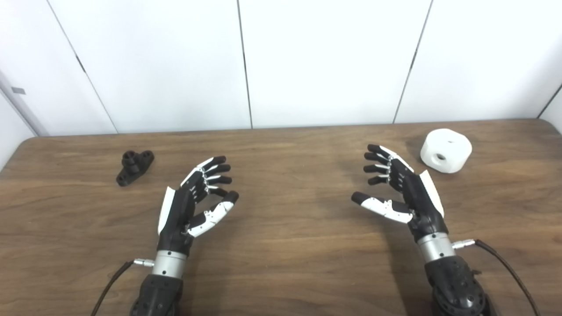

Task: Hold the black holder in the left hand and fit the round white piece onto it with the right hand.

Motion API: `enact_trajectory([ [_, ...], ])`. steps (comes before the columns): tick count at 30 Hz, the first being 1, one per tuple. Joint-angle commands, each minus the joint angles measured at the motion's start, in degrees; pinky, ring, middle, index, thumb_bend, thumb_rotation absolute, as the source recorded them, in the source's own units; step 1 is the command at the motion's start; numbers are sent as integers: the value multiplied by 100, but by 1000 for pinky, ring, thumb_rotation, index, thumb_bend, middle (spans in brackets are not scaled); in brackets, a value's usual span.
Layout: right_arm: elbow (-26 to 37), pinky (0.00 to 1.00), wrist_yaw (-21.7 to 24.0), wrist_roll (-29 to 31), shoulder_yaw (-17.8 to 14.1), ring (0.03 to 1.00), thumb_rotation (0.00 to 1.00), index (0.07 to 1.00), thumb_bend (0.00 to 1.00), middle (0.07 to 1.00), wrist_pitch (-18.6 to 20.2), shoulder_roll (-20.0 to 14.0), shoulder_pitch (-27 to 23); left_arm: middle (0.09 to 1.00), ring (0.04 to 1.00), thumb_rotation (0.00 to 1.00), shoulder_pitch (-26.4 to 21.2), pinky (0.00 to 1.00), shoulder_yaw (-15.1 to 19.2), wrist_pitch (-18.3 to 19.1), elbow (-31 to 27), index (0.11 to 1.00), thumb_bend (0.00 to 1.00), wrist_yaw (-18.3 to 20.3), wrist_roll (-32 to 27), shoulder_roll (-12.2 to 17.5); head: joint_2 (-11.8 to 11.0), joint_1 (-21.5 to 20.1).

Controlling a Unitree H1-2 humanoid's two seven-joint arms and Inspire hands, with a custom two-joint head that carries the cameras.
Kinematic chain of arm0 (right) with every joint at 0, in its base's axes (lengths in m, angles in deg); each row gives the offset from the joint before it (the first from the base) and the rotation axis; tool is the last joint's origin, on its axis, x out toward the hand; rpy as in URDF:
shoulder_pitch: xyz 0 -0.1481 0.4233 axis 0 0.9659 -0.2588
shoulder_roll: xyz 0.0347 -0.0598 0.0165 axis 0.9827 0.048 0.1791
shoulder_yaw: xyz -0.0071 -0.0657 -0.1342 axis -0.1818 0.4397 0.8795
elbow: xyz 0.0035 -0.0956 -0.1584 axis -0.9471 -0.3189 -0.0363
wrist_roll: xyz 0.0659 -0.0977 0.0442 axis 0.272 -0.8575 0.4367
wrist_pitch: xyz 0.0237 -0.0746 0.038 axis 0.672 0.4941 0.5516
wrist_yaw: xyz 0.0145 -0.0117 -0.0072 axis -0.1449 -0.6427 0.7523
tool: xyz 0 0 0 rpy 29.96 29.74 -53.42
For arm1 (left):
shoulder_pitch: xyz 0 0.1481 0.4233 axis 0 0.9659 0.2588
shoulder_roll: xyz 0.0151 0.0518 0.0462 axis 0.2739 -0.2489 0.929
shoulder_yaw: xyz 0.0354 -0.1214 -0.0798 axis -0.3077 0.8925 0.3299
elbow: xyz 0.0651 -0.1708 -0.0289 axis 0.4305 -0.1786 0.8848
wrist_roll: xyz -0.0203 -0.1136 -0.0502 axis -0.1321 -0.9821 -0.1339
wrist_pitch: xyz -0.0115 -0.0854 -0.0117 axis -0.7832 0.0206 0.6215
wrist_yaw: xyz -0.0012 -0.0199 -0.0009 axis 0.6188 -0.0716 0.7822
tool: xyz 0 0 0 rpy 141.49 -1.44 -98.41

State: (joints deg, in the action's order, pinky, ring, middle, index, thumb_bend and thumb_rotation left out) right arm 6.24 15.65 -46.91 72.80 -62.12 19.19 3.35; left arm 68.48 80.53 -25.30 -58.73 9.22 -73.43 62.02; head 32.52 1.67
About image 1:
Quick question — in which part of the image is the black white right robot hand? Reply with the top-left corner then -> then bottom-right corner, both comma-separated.
351,144 -> 449,242

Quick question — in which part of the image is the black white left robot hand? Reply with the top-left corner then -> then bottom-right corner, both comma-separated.
157,155 -> 240,257

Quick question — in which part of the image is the round white plastic piece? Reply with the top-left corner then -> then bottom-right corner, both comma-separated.
420,129 -> 472,173

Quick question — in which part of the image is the black plastic holder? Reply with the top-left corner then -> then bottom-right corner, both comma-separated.
116,151 -> 155,187

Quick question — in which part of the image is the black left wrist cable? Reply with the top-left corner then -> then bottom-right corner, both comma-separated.
91,259 -> 155,316

